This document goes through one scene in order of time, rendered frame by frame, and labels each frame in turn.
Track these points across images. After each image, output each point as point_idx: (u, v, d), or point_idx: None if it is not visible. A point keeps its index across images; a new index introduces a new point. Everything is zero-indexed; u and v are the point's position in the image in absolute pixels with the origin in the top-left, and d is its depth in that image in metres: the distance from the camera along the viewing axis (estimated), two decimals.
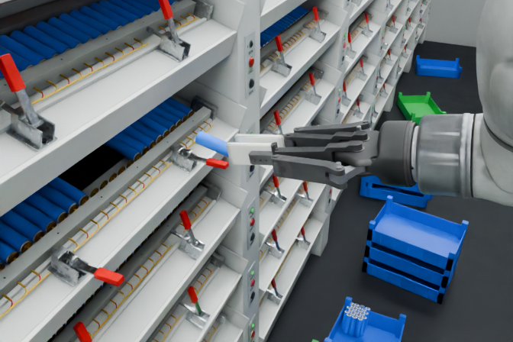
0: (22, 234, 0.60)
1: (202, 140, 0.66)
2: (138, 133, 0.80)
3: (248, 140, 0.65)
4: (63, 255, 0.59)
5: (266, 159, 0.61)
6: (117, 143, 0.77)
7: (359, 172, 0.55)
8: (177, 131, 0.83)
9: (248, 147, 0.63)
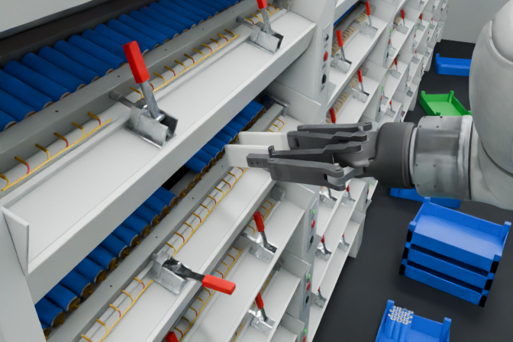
0: (119, 239, 0.56)
1: None
2: None
3: (244, 161, 0.64)
4: (166, 261, 0.54)
5: (283, 139, 0.66)
6: None
7: (375, 136, 0.60)
8: (254, 129, 0.79)
9: None
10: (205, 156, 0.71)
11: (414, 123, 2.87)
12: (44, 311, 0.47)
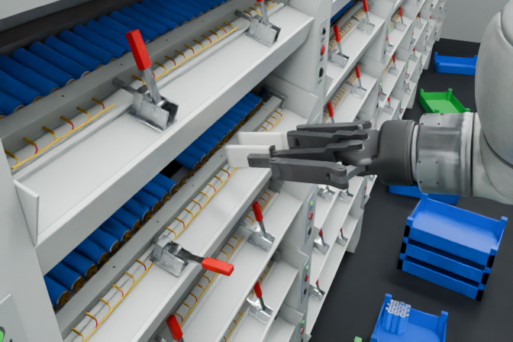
0: (121, 223, 0.58)
1: None
2: (215, 121, 0.78)
3: (244, 161, 0.64)
4: (167, 244, 0.56)
5: (282, 138, 0.66)
6: None
7: (374, 134, 0.61)
8: (253, 120, 0.81)
9: None
10: (204, 146, 0.73)
11: None
12: (50, 290, 0.49)
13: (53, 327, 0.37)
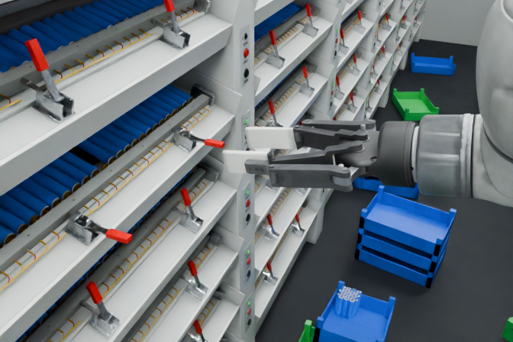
0: (42, 201, 0.68)
1: (108, 126, 0.84)
2: (143, 116, 0.88)
3: (258, 133, 0.67)
4: (79, 218, 0.67)
5: (262, 168, 0.59)
6: (124, 125, 0.85)
7: (361, 172, 0.55)
8: (178, 115, 0.91)
9: (244, 156, 0.61)
10: (129, 137, 0.83)
11: (384, 119, 2.99)
12: None
13: None
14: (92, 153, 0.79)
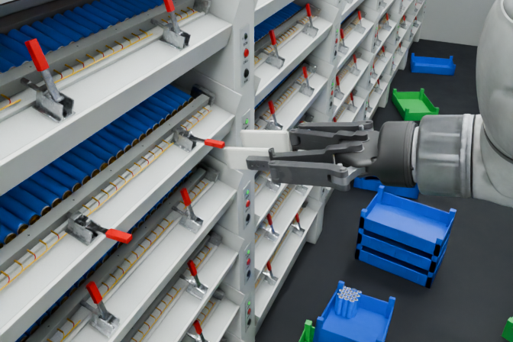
0: (42, 201, 0.68)
1: (108, 126, 0.84)
2: (143, 116, 0.88)
3: (253, 136, 0.66)
4: (79, 218, 0.67)
5: (263, 164, 0.60)
6: (124, 125, 0.85)
7: (360, 172, 0.55)
8: (178, 115, 0.91)
9: (246, 152, 0.62)
10: (129, 137, 0.83)
11: (384, 119, 2.99)
12: None
13: None
14: (92, 153, 0.79)
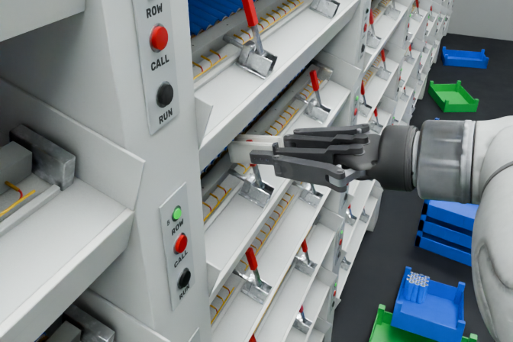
0: None
1: None
2: None
3: (247, 140, 0.65)
4: (242, 178, 0.67)
5: (266, 158, 0.62)
6: None
7: (359, 175, 0.55)
8: (298, 83, 0.91)
9: (249, 146, 0.63)
10: None
11: (423, 111, 2.99)
12: None
13: (201, 219, 0.48)
14: None
